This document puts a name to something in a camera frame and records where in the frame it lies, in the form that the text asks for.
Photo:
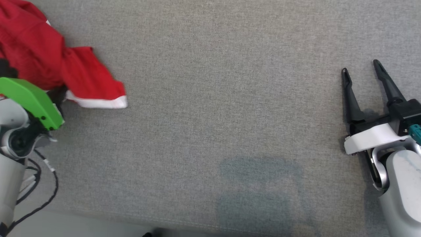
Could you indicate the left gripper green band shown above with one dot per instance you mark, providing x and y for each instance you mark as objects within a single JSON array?
[{"x": 29, "y": 97}]

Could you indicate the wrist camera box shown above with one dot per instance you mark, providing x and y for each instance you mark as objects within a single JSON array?
[
  {"x": 6, "y": 69},
  {"x": 408, "y": 113}
]

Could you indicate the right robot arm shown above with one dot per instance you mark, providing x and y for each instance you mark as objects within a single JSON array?
[{"x": 404, "y": 191}]

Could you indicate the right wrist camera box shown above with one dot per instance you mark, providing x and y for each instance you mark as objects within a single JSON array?
[{"x": 408, "y": 113}]

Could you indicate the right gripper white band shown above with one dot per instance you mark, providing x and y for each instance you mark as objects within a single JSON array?
[{"x": 371, "y": 138}]

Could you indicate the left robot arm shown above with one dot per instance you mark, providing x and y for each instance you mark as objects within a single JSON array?
[{"x": 10, "y": 177}]

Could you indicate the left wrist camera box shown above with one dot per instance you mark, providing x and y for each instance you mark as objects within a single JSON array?
[{"x": 6, "y": 69}]

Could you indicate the red shorts white trim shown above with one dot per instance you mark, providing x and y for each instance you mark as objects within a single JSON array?
[{"x": 36, "y": 49}]

